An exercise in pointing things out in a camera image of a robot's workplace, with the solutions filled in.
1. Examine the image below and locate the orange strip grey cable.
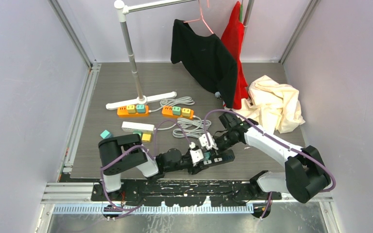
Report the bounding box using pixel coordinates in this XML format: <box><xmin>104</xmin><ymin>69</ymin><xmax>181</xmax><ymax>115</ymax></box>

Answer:
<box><xmin>148</xmin><ymin>96</ymin><xmax>196</xmax><ymax>113</ymax></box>

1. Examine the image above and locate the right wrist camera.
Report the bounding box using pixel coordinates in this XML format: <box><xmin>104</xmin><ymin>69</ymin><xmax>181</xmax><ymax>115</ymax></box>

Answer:
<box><xmin>198</xmin><ymin>132</ymin><xmax>218</xmax><ymax>150</ymax></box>

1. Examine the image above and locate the silver clothes rack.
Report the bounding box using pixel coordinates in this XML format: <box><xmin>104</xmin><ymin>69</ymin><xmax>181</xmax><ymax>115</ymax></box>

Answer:
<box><xmin>105</xmin><ymin>0</ymin><xmax>254</xmax><ymax>112</ymax></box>

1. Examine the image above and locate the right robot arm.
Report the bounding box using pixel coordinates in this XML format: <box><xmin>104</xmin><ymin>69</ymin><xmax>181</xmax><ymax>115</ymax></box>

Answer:
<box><xmin>204</xmin><ymin>110</ymin><xmax>336</xmax><ymax>203</ymax></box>

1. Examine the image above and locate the grey coiled cable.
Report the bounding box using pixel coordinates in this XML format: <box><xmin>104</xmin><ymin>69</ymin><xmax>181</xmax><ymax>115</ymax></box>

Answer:
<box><xmin>154</xmin><ymin>116</ymin><xmax>212</xmax><ymax>140</ymax></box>

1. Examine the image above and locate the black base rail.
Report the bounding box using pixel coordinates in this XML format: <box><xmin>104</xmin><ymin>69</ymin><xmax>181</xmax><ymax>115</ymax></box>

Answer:
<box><xmin>90</xmin><ymin>179</ymin><xmax>268</xmax><ymax>207</ymax></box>

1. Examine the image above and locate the yellow charger on white strip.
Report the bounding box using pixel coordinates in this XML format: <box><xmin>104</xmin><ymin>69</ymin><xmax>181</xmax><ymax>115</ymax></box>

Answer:
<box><xmin>141</xmin><ymin>133</ymin><xmax>153</xmax><ymax>143</ymax></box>

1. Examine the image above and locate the orange power strip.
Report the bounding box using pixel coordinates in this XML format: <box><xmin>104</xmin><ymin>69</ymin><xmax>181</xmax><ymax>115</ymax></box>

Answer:
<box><xmin>117</xmin><ymin>105</ymin><xmax>150</xmax><ymax>118</ymax></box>
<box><xmin>161</xmin><ymin>105</ymin><xmax>194</xmax><ymax>119</ymax></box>

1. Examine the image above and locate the cream cloth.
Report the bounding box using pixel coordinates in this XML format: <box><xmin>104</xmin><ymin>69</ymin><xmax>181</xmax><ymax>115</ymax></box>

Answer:
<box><xmin>232</xmin><ymin>75</ymin><xmax>305</xmax><ymax>133</ymax></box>

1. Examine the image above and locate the pink hanger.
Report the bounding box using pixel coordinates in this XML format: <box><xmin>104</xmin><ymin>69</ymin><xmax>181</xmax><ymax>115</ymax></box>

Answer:
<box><xmin>183</xmin><ymin>0</ymin><xmax>214</xmax><ymax>34</ymax></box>

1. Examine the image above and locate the green charger on orange strip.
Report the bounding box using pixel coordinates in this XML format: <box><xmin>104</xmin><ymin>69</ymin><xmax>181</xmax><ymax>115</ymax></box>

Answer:
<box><xmin>171</xmin><ymin>106</ymin><xmax>182</xmax><ymax>116</ymax></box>

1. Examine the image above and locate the orange power strip left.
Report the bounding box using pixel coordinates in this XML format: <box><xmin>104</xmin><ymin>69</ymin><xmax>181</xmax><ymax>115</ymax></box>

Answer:
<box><xmin>117</xmin><ymin>105</ymin><xmax>150</xmax><ymax>118</ymax></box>

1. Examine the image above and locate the orange power strip right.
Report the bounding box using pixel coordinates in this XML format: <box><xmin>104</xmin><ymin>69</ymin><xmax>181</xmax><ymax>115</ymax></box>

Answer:
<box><xmin>161</xmin><ymin>105</ymin><xmax>194</xmax><ymax>119</ymax></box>

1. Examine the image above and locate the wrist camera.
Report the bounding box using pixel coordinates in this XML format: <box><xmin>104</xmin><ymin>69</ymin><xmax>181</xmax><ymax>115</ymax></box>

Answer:
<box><xmin>198</xmin><ymin>132</ymin><xmax>218</xmax><ymax>150</ymax></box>
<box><xmin>189</xmin><ymin>142</ymin><xmax>204</xmax><ymax>166</ymax></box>

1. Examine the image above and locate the white power strip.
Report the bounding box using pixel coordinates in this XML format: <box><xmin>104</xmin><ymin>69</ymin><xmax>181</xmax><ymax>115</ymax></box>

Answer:
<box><xmin>121</xmin><ymin>121</ymin><xmax>155</xmax><ymax>133</ymax></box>

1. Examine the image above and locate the green charger on white strip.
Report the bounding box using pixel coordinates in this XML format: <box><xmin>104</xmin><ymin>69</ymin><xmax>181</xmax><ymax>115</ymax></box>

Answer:
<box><xmin>133</xmin><ymin>131</ymin><xmax>143</xmax><ymax>137</ymax></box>

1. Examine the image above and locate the red garment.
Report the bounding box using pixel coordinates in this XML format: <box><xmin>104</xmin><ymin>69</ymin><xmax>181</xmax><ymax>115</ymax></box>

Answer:
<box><xmin>221</xmin><ymin>1</ymin><xmax>249</xmax><ymax>110</ymax></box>

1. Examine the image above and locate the black power strip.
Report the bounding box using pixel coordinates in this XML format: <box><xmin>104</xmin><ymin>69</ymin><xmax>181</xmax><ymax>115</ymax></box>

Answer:
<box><xmin>202</xmin><ymin>150</ymin><xmax>235</xmax><ymax>167</ymax></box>

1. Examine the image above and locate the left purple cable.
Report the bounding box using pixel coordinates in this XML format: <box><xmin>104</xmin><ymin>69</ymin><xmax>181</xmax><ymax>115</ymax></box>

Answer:
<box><xmin>99</xmin><ymin>119</ymin><xmax>195</xmax><ymax>220</ymax></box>

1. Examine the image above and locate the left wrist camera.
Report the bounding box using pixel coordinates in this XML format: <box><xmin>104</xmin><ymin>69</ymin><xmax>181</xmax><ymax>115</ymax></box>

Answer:
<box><xmin>189</xmin><ymin>142</ymin><xmax>204</xmax><ymax>166</ymax></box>

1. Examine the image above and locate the black shirt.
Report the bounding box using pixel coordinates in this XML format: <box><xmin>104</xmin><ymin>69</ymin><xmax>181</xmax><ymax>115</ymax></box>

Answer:
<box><xmin>170</xmin><ymin>19</ymin><xmax>237</xmax><ymax>108</ymax></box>

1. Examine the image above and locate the yellow charger on orange strip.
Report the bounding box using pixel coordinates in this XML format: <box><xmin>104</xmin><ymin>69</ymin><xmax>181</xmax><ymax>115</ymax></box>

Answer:
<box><xmin>181</xmin><ymin>108</ymin><xmax>191</xmax><ymax>118</ymax></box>

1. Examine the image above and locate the yellow charger left strip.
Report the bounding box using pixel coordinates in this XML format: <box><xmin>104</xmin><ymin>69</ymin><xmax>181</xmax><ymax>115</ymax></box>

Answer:
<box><xmin>126</xmin><ymin>105</ymin><xmax>137</xmax><ymax>114</ymax></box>

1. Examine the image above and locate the teal USB charger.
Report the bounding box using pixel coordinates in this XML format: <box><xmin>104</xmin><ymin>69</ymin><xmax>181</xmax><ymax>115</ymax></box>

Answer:
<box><xmin>204</xmin><ymin>151</ymin><xmax>211</xmax><ymax>161</ymax></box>
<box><xmin>100</xmin><ymin>130</ymin><xmax>112</xmax><ymax>139</ymax></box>

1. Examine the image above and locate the teal charger left strip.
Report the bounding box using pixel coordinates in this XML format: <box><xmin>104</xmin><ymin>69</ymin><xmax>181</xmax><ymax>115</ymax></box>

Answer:
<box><xmin>136</xmin><ymin>104</ymin><xmax>147</xmax><ymax>114</ymax></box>

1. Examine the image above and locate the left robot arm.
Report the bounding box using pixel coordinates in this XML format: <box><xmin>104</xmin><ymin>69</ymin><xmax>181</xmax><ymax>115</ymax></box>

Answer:
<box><xmin>98</xmin><ymin>134</ymin><xmax>208</xmax><ymax>200</ymax></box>

